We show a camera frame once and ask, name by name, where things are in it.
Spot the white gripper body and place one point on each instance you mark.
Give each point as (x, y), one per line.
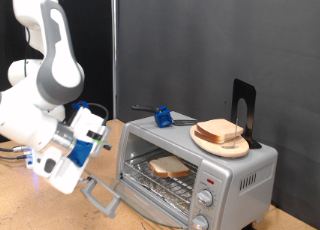
(90, 123)

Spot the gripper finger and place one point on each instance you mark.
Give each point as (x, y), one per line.
(107, 146)
(85, 181)

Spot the round wooden plate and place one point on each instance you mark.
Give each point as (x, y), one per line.
(221, 150)

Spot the silver toaster oven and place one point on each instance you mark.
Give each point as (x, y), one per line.
(240, 190)

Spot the white bread slice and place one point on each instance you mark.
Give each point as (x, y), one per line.
(219, 127)
(169, 165)
(202, 137)

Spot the black metal bookend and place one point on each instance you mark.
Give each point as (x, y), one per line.
(241, 90)

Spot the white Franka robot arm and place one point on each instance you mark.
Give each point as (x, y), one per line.
(56, 73)

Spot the silver oven knob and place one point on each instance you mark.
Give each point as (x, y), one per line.
(200, 222)
(204, 197)

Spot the vertical metal pole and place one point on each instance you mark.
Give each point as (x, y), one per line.
(114, 56)

